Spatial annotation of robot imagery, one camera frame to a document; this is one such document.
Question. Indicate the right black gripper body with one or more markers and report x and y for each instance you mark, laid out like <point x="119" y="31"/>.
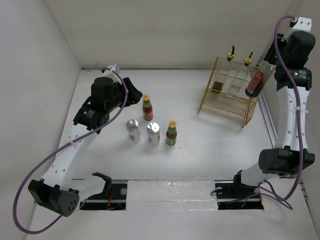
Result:
<point x="272" y="56"/>

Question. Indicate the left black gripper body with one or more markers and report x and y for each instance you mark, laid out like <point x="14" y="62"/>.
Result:
<point x="118" y="99"/>

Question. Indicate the red label soy sauce bottle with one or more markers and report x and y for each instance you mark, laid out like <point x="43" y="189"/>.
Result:
<point x="261" y="76"/>

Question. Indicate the clear liquid glass bottle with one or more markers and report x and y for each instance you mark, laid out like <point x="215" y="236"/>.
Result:
<point x="240" y="76"/>

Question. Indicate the dark sauce glass bottle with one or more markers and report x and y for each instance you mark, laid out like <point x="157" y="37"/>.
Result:
<point x="223" y="72"/>

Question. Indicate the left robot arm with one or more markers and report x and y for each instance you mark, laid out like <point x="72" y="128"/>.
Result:
<point x="55" y="190"/>

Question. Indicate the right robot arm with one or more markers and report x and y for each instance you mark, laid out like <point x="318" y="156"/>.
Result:
<point x="290" y="154"/>

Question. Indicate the yellow cap sauce bottle rear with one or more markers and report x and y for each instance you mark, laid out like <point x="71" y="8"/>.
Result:
<point x="147" y="108"/>

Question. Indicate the yellow cap sauce bottle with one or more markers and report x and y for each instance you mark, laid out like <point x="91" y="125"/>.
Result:
<point x="147" y="108"/>
<point x="171" y="133"/>

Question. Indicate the silver lid shaker left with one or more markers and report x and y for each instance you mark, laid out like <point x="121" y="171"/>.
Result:
<point x="133" y="130"/>

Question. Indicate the silver lid shaker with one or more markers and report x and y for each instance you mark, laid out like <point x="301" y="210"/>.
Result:
<point x="133" y="130"/>
<point x="153" y="133"/>

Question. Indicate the silver lid shaker right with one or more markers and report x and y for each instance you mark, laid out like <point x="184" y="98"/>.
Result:
<point x="153" y="133"/>

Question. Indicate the yellow cap sauce bottle front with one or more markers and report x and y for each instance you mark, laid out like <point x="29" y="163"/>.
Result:
<point x="171" y="133"/>

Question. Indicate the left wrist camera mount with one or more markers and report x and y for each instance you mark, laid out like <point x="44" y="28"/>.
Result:
<point x="110" y="71"/>

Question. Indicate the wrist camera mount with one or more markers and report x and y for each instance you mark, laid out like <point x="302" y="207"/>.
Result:
<point x="300" y="24"/>
<point x="110" y="71"/>

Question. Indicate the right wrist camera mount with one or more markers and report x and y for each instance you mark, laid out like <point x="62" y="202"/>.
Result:
<point x="300" y="24"/>

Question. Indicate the yellow wire rack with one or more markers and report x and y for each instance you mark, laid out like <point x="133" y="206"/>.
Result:
<point x="237" y="108"/>

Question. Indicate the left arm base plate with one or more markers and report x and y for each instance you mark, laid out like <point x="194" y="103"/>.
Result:
<point x="114" y="200"/>

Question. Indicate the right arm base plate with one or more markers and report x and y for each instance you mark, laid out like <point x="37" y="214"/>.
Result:
<point x="229" y="197"/>

